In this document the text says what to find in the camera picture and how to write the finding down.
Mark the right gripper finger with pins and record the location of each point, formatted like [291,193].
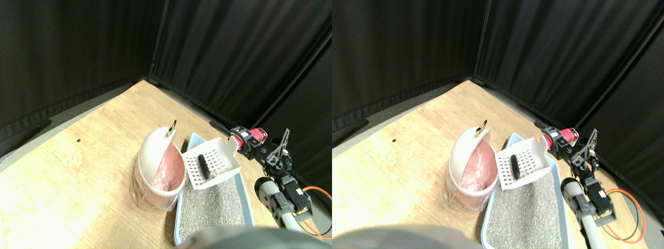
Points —
[554,139]
[243,140]

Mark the black lump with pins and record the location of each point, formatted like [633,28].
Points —
[515,167]
[203,167]

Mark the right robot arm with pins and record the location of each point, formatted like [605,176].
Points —
[589,207]
[282,199]

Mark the blue litter tray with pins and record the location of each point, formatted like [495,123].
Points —
[212,205]
[524,212]

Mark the white bin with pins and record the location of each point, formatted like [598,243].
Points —
[153,155]
[464,155]

